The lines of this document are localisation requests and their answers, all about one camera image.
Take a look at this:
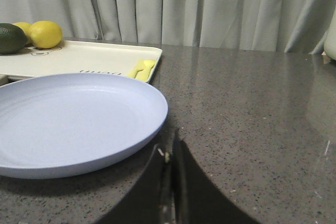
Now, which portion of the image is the grey curtain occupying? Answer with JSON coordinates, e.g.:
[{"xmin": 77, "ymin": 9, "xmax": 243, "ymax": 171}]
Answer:
[{"xmin": 1, "ymin": 0, "xmax": 335, "ymax": 54}]

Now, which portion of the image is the yellow lemon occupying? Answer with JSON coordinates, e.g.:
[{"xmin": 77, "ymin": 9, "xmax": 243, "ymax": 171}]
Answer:
[
  {"xmin": 13, "ymin": 22, "xmax": 32, "ymax": 45},
  {"xmin": 28, "ymin": 20, "xmax": 63, "ymax": 49}
]

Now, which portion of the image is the white container at edge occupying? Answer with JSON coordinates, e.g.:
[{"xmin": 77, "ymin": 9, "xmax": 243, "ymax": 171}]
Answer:
[{"xmin": 324, "ymin": 28, "xmax": 336, "ymax": 60}]

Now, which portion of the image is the cream rectangular tray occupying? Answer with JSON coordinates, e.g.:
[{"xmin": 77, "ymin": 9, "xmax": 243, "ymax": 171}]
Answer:
[{"xmin": 1, "ymin": 40, "xmax": 162, "ymax": 82}]

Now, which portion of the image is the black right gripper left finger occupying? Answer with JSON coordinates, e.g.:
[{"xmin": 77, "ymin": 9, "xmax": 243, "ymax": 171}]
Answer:
[{"xmin": 96, "ymin": 144, "xmax": 173, "ymax": 223}]

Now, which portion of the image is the green avocado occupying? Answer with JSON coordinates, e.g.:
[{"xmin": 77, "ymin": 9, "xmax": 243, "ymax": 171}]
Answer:
[{"xmin": 1, "ymin": 23, "xmax": 28, "ymax": 55}]

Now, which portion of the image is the light blue round plate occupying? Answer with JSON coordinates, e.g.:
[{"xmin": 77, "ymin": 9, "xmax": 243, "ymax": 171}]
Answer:
[{"xmin": 1, "ymin": 73, "xmax": 168, "ymax": 179}]

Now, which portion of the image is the yellow plastic spoon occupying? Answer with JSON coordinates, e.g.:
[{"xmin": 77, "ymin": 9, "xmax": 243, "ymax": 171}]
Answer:
[{"xmin": 127, "ymin": 59, "xmax": 156, "ymax": 82}]

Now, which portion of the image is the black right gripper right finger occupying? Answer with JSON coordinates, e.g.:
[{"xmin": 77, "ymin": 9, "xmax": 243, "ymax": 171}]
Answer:
[{"xmin": 172, "ymin": 129, "xmax": 258, "ymax": 223}]

